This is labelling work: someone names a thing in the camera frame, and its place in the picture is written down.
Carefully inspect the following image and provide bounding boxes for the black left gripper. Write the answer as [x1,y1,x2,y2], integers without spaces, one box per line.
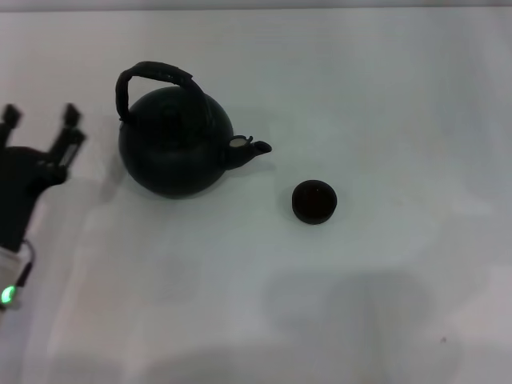
[0,102,88,254]

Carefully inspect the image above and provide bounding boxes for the black round teapot with handle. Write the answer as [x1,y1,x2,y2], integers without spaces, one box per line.
[114,60,273,200]

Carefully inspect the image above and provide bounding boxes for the small dark brown teacup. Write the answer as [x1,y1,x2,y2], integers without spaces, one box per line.
[290,179,338,226]

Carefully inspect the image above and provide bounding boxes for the gripper cable with metal plug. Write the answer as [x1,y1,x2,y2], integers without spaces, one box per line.
[15,238,38,288]

